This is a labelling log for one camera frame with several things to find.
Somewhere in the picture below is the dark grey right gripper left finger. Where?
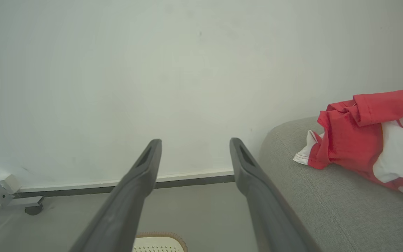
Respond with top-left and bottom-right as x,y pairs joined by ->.
69,139 -> 163,252

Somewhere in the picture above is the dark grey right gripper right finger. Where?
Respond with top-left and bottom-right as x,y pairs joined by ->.
229,137 -> 323,252

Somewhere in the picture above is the red and white garment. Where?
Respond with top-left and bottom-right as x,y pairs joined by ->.
293,89 -> 403,200

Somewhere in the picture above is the grey fabric sofa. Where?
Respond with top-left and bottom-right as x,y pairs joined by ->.
257,117 -> 403,252

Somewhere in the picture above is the cream perforated laundry basket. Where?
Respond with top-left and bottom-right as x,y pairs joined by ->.
133,231 -> 188,252

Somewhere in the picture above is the white and black baseboard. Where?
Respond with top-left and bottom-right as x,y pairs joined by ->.
12,170 -> 236,199

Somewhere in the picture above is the black caster wheel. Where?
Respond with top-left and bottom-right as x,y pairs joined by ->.
24,204 -> 44,216

